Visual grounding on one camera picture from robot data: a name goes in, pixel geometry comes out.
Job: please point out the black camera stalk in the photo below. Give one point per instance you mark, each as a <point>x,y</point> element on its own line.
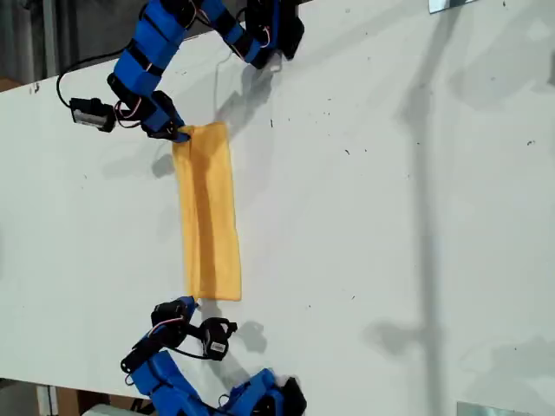
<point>123,108</point>
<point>225,323</point>

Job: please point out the white table leg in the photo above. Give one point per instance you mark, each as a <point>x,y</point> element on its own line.
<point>47,401</point>

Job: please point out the grey metal post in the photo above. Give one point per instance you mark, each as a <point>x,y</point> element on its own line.
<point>50,39</point>

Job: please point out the black camera box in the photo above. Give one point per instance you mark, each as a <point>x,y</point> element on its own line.
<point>215,346</point>
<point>91,115</point>

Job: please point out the yellow square towel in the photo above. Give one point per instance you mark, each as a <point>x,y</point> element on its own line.
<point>212,216</point>

